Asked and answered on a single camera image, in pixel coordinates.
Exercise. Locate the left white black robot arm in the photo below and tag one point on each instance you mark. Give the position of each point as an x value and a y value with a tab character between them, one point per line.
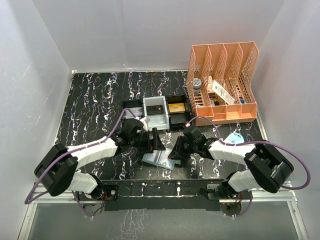
58	170

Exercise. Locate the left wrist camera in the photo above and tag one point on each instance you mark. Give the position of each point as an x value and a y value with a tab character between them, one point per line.
145	121

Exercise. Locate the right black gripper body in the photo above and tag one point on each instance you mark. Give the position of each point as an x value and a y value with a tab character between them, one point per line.
192	147

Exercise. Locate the black tray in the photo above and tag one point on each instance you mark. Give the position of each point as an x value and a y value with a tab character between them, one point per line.
177	121
131	103

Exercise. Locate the orange file organizer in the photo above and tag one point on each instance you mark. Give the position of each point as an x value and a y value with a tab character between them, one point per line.
232	65

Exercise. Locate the round blue tape roll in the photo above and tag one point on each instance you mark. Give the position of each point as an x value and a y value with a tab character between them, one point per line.
234	138

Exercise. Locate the white paper packet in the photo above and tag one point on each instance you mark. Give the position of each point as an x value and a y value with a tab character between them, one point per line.
222	93

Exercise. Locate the white middle tray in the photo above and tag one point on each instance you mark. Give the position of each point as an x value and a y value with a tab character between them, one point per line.
160	121

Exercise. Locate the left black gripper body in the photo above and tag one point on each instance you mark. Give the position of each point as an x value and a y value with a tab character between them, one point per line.
143	136

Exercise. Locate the black credit card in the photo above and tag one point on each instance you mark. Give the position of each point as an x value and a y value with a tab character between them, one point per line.
154	109

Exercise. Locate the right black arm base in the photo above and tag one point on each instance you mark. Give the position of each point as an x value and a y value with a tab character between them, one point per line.
219	191

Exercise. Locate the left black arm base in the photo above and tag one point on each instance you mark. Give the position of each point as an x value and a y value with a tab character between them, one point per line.
105	192

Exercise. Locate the green card holder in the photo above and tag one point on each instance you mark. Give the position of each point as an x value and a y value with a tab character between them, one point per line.
168	164

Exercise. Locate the right black tray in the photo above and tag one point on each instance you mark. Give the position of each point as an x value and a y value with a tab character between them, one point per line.
177	121

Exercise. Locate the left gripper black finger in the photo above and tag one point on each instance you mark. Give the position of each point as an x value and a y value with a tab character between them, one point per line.
156	143
144	147

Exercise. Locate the small round jar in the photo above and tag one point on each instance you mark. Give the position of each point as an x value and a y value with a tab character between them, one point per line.
197	85

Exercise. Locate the gold credit card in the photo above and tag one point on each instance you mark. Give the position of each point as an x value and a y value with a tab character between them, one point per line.
176	108

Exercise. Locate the aluminium frame rail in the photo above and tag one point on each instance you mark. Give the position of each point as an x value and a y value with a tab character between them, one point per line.
173	217

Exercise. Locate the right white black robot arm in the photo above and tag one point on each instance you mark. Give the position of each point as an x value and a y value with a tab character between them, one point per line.
267	168

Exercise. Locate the left black tray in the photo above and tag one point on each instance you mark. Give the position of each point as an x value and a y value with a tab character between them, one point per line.
131	103

